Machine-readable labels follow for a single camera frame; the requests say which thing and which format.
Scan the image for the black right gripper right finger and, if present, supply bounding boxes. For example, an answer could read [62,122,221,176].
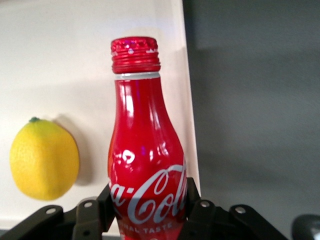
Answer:
[178,176,288,240]

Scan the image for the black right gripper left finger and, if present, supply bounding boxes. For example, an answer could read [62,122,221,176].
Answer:
[0,184,116,240]

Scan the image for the red coke bottle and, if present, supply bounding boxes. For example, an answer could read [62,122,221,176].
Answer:
[107,36,189,240]

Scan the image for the beige plastic tray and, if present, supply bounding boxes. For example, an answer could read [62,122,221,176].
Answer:
[0,0,202,230]

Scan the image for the yellow lemon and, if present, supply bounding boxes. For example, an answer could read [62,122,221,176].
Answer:
[9,116,81,202]

